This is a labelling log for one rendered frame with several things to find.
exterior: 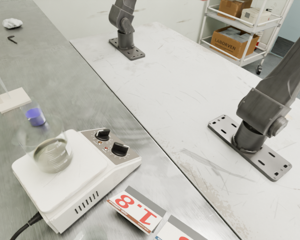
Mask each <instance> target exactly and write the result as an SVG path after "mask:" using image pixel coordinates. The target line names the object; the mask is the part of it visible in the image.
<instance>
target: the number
mask: <svg viewBox="0 0 300 240"><path fill-rule="evenodd" d="M158 237H160V238H161V239H162V240H190V239H189V238H187V237H186V236H184V235H183V234H182V233H180V232H179V231H177V230H176V229H175V228H173V227H172V226H170V225H169V224H167V225H166V226H165V228H164V229H163V231H162V232H161V233H160V235H159V236H158Z"/></svg>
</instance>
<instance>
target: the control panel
mask: <svg viewBox="0 0 300 240"><path fill-rule="evenodd" d="M103 129H106V128H103ZM103 129H97V130H88V131H81V134H83V135H84V136H85V137H86V138H87V139H88V140H89V141H90V142H91V143H92V144H93V145H94V146H95V147H97V148H98V149H99V150H100V151H101V152H102V153H103V154H104V155H105V156H106V157H107V158H108V159H109V160H111V161H112V162H113V163H114V164H115V165H119V164H122V163H124V162H127V161H129V160H132V159H135V158H138V157H140V156H139V155H138V154H137V153H136V152H134V151H133V150H132V149H131V148H129V150H128V152H127V154H126V156H124V157H120V156H117V155H115V154H113V153H112V151H111V149H112V146H113V144H114V142H118V143H121V144H124V145H126V144H125V143H123V142H122V141H121V140H120V139H119V138H117V137H116V136H115V135H114V134H113V133H111V132H110V133H109V137H110V139H109V140H108V141H101V140H99V139H97V138H96V137H95V133H96V132H98V130H103ZM99 141H101V142H102V144H100V143H98V142H99ZM104 147H108V149H105V148H104Z"/></svg>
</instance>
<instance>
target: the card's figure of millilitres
mask: <svg viewBox="0 0 300 240"><path fill-rule="evenodd" d="M111 201H112V202H114V203H115V204H116V205H118V206H119V207H120V208H122V209H123V210H124V211H126V212H127V213H128V214H130V215H131V216H132V217H133V218H135V219H136V220H137V221H139V222H140V223H141V224H143V225H144V226H145V227H147V228H148V229H149V230H151V228H152V227H153V226H154V225H155V224H156V223H157V221H158V220H159V219H160V218H159V217H158V216H157V215H155V214H154V213H152V212H151V211H150V210H148V209H147V208H145V207H144V206H142V205H141V204H140V203H138V202H137V201H136V200H134V199H133V198H131V197H130V196H129V195H127V194H126V193H124V192H123V193H121V194H120V195H118V196H116V197H115V198H113V199H111Z"/></svg>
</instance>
